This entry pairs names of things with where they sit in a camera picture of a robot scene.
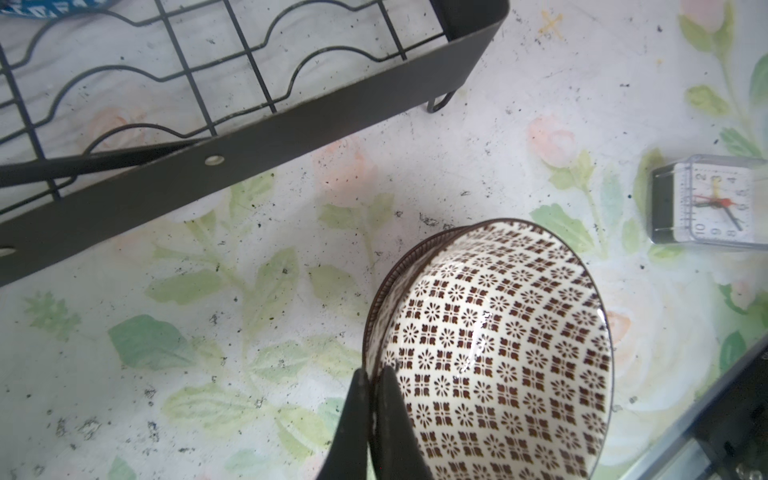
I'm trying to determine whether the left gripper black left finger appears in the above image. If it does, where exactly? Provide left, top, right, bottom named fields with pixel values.
left=316, top=368, right=371, bottom=480

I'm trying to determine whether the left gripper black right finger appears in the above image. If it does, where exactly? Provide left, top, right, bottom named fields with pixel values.
left=373, top=366, right=432, bottom=480

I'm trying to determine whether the brown dotted pattern bowl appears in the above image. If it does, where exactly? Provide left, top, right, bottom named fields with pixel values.
left=363, top=219, right=614, bottom=479

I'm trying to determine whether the blue triangle pattern bowl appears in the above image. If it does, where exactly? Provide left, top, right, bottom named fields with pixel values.
left=1, top=0, right=116, bottom=20

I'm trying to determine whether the aluminium front rail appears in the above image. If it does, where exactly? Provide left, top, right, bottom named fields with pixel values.
left=623, top=338, right=767, bottom=479

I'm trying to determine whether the black wire dish rack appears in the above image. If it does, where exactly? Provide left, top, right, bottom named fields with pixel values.
left=1, top=1, right=510, bottom=285

